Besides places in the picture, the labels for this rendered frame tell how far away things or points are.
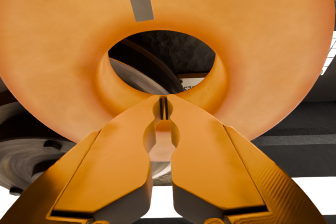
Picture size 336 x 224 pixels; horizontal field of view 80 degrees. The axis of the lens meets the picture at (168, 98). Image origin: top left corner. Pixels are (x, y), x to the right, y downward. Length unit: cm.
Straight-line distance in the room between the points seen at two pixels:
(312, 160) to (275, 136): 356
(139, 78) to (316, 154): 908
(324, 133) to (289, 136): 83
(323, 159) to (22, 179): 915
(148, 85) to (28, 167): 26
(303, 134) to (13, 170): 582
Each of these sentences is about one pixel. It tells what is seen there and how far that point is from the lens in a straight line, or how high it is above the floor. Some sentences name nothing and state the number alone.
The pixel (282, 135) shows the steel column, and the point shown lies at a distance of 573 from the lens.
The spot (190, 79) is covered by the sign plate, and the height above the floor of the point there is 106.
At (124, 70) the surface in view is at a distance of 31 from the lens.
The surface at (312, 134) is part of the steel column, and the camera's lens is 609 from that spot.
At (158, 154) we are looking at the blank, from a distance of 16.
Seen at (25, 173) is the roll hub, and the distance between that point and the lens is 48.
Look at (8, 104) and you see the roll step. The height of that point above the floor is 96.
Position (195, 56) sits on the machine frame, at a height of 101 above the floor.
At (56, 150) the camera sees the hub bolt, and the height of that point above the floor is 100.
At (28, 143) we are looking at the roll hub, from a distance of 35.
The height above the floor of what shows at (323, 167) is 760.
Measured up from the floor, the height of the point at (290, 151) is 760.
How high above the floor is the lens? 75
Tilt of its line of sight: 45 degrees up
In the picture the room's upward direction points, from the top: 176 degrees clockwise
